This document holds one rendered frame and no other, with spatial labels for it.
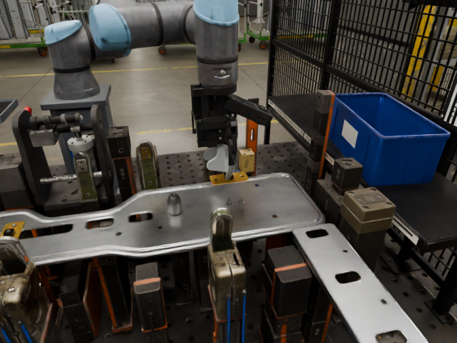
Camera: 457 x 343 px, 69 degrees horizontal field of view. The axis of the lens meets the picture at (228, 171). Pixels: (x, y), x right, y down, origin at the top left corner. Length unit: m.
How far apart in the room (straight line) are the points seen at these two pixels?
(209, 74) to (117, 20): 0.17
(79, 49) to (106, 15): 0.62
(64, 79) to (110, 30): 0.66
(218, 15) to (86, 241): 0.50
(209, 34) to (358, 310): 0.51
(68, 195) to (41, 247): 0.24
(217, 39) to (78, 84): 0.74
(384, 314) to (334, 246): 0.16
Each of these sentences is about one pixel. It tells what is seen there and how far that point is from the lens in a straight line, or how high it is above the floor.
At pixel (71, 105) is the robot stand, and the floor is 1.09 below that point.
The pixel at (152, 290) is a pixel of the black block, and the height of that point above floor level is 0.99.
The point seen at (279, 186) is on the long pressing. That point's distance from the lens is 0.86.
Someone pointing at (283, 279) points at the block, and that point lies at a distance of 0.66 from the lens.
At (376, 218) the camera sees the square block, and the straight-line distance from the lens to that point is 0.75.
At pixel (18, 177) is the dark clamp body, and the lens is 0.94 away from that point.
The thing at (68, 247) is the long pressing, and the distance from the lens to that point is 0.75.
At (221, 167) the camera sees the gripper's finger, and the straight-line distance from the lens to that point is 0.70.
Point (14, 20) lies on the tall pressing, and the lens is 8.43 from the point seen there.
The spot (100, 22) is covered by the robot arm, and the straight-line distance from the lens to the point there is 0.63.
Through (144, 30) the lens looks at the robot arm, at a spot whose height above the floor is 1.38.
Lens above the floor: 1.47
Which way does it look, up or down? 31 degrees down
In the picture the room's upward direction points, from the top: straight up
